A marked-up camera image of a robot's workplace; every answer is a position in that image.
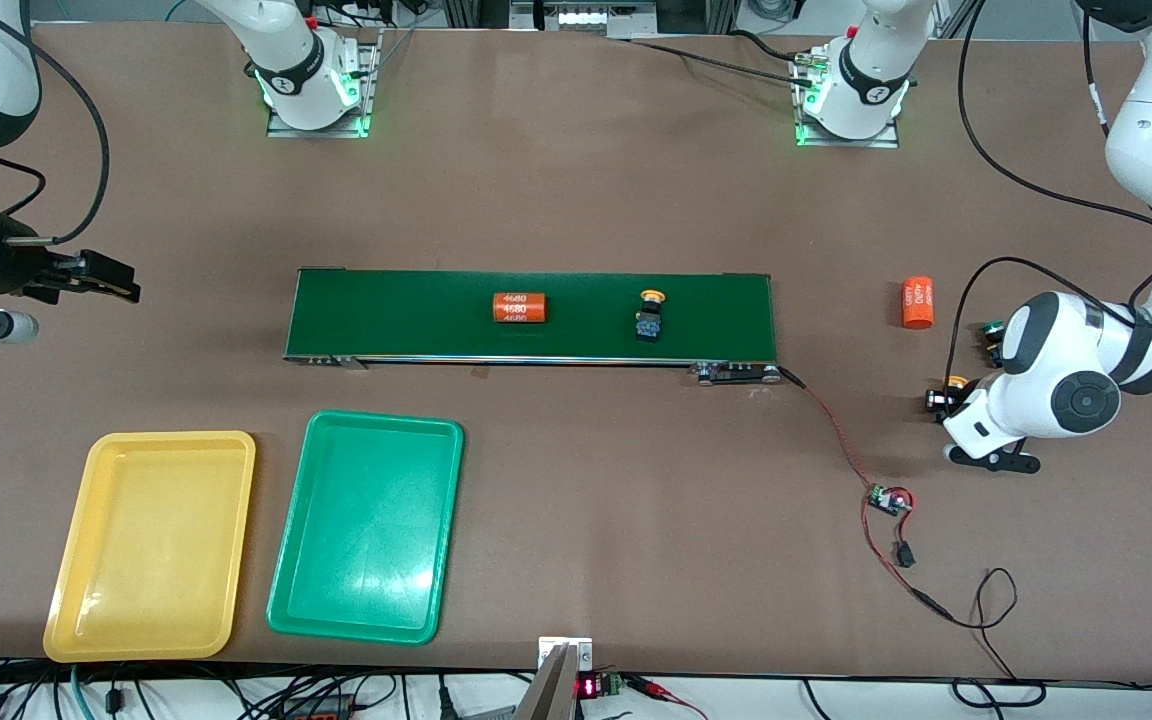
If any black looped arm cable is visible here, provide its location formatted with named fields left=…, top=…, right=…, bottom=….
left=0, top=147, right=49, bottom=216

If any white bracket plate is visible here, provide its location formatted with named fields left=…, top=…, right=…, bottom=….
left=538, top=637, right=594, bottom=671

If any thin black cable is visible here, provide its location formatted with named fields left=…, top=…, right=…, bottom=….
left=911, top=567, right=1049, bottom=708

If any black power strip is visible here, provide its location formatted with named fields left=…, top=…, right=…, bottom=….
left=276, top=695, right=359, bottom=720

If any small black circuit board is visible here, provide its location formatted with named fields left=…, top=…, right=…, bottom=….
left=866, top=483, right=915, bottom=518

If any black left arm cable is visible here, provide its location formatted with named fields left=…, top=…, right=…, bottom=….
left=946, top=0, right=1152, bottom=396

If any grey metal pole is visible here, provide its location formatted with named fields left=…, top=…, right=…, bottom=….
left=514, top=645, right=577, bottom=720

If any orange 4680 battery cylinder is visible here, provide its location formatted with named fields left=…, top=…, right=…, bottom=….
left=901, top=274, right=936, bottom=330
left=492, top=291, right=549, bottom=324

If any red clip lead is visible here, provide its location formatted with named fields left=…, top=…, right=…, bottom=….
left=626, top=675, right=709, bottom=720

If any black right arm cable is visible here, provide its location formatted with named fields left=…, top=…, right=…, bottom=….
left=0, top=0, right=115, bottom=246

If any green belt conveyor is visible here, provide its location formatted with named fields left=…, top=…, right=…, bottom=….
left=282, top=267, right=785, bottom=387

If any yellow plastic tray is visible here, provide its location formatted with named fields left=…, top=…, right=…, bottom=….
left=42, top=431, right=258, bottom=663

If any red and black wire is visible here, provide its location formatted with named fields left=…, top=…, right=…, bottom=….
left=776, top=366, right=919, bottom=571

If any black cable bundle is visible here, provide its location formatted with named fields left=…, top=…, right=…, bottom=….
left=606, top=30, right=817, bottom=86

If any aluminium frame rack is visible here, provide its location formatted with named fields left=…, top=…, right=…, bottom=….
left=441, top=0, right=737, bottom=36

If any green plastic tray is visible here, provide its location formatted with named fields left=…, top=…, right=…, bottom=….
left=266, top=410, right=465, bottom=646

